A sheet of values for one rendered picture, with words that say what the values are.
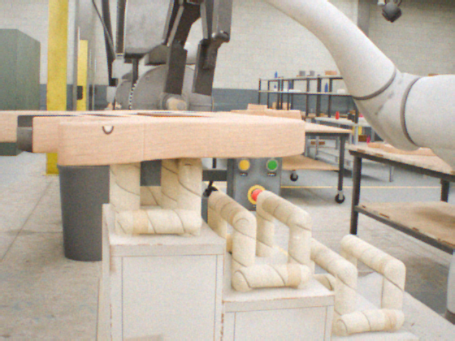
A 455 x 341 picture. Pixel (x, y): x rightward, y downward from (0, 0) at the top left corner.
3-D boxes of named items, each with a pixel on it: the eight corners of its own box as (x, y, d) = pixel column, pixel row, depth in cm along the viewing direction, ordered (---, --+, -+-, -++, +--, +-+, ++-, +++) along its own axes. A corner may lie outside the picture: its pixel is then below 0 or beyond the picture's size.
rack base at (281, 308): (184, 299, 105) (184, 248, 104) (272, 294, 110) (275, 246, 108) (221, 365, 79) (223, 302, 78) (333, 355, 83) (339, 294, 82)
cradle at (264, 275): (230, 284, 84) (231, 262, 84) (305, 280, 87) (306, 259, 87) (236, 292, 81) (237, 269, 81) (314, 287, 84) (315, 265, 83)
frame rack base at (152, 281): (100, 301, 102) (99, 203, 100) (186, 298, 106) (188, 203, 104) (110, 372, 76) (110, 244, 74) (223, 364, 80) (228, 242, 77)
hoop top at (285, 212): (254, 208, 102) (255, 189, 102) (271, 207, 103) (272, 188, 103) (293, 236, 83) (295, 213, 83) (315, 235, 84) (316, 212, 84)
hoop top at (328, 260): (294, 252, 105) (295, 234, 105) (311, 251, 106) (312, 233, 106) (340, 287, 86) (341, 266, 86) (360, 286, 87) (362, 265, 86)
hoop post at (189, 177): (174, 230, 82) (175, 162, 81) (197, 230, 83) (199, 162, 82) (178, 236, 79) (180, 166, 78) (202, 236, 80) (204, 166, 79)
